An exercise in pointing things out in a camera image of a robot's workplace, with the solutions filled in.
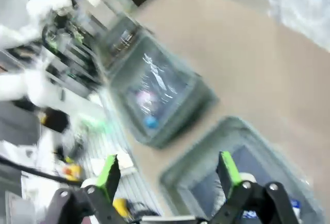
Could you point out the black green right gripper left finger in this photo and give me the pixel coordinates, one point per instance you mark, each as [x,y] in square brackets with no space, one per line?
[105,182]

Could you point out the grey basket with plastic waste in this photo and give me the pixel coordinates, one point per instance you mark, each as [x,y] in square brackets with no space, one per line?
[196,100]

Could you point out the blue white can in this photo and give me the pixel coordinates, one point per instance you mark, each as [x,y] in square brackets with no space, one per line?
[296,207]

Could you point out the light green plastic item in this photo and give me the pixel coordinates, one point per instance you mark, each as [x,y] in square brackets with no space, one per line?
[94,123]

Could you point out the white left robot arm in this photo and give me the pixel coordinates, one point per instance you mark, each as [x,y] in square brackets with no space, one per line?
[33,85]

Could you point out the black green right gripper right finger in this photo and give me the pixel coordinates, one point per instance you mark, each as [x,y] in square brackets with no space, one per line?
[232,175]

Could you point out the white aluminium table frame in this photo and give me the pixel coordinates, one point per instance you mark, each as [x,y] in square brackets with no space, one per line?
[121,141]

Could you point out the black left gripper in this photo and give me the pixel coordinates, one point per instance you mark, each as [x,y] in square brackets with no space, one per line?
[62,28]

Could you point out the clear bottle with blue cap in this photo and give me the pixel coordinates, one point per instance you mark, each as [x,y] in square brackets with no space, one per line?
[152,100]

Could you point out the yellow emergency stop box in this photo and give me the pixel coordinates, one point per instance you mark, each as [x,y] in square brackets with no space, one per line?
[120,206]
[73,171]

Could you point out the person in white clothing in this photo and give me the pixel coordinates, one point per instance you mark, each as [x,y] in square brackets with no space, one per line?
[301,5]

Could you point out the grey basket with dark liner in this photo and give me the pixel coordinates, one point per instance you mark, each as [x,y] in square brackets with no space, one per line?
[185,180]

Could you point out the black box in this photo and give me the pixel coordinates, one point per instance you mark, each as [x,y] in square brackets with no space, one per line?
[55,119]

